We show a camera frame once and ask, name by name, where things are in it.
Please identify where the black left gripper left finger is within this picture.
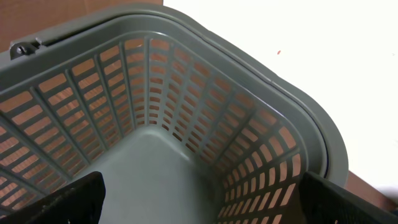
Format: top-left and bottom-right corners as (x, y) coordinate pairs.
(1, 171), (106, 224)

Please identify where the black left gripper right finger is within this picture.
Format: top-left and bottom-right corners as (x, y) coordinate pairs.
(298, 172), (397, 224)

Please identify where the dark grey plastic basket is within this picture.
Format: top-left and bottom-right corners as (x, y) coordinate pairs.
(1, 4), (348, 223)

